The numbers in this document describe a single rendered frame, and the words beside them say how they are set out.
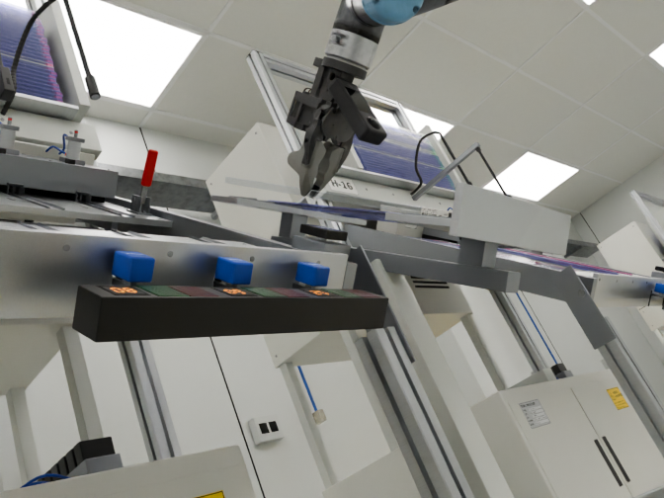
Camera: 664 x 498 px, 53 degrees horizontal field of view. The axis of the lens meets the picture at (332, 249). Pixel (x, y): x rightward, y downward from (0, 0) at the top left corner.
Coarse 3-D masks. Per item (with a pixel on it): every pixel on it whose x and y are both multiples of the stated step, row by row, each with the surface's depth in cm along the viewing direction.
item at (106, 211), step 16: (0, 192) 103; (0, 208) 87; (16, 208) 88; (32, 208) 90; (48, 208) 92; (64, 208) 93; (80, 208) 99; (96, 208) 104; (112, 208) 106; (128, 208) 115; (48, 224) 107; (112, 224) 109; (144, 224) 103; (160, 224) 105
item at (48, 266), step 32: (0, 256) 51; (32, 256) 53; (64, 256) 55; (96, 256) 57; (160, 256) 61; (192, 256) 64; (224, 256) 67; (256, 256) 70; (288, 256) 73; (320, 256) 77; (0, 288) 52; (32, 288) 53; (64, 288) 55; (288, 288) 74; (320, 288) 78
